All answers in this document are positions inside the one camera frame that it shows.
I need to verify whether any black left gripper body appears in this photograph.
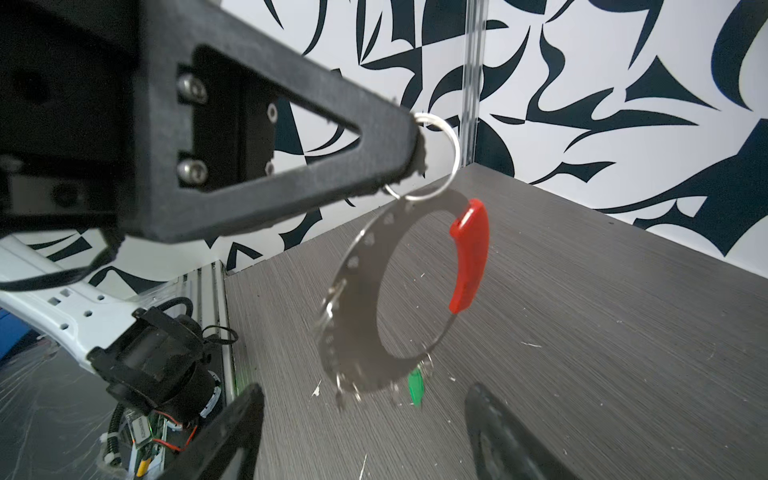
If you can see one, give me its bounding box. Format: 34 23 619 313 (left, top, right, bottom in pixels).
0 0 283 235

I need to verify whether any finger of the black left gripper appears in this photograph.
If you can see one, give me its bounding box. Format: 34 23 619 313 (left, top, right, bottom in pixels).
119 1 424 243

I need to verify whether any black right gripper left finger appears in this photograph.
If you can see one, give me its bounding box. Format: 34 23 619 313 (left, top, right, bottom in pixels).
160 383 265 479

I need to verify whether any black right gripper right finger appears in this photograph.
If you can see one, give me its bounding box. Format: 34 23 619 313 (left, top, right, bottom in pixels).
465 383 577 480

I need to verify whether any green key tag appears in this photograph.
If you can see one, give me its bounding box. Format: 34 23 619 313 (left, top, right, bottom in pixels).
407 367 426 408

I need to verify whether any small silver split ring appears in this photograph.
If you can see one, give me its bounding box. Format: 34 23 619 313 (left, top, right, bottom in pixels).
382 112 463 203

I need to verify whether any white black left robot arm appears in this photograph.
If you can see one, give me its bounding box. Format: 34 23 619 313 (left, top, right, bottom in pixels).
1 1 423 419

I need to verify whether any aluminium frame corner post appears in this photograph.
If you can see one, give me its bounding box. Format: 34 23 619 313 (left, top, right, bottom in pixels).
459 0 489 167

